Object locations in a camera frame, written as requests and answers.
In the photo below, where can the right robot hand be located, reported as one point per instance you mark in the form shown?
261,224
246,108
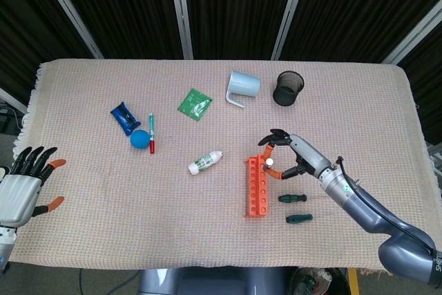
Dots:
307,153

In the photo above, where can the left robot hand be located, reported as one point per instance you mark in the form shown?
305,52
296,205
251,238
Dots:
19,195

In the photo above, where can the green foil sachet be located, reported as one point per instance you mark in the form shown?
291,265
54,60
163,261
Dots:
195,104

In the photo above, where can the black waste bin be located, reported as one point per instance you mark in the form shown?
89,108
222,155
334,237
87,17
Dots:
310,284

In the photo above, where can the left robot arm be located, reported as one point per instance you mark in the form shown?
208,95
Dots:
6,243

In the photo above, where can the blue snack packet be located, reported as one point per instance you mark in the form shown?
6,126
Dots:
124,117

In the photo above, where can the blue foam ball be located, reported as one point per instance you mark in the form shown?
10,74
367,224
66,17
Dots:
139,140

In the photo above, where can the grey metal frame struts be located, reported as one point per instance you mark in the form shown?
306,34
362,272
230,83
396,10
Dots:
435,157

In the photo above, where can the beige woven tablecloth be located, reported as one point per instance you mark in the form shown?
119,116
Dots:
138,212

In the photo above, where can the green marker with red cap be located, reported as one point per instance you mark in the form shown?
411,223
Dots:
152,129

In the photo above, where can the grey metal frame post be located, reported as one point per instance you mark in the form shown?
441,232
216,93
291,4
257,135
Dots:
290,11
10,99
180,11
70,11
414,40

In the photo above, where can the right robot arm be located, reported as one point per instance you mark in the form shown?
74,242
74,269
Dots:
373,215

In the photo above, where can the white bottle with green label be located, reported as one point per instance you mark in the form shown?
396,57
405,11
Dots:
203,163

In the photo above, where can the grey robot torso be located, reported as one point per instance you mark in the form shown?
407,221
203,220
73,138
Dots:
207,283

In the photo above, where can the dark pleated curtain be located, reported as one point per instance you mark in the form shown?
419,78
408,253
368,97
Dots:
121,5

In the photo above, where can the light blue plastic cup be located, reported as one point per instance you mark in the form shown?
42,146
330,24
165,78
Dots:
245,84

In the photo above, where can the orange test tube rack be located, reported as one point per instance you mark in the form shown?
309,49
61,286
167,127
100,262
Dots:
257,186

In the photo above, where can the black mesh pen holder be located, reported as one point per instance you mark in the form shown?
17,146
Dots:
286,96

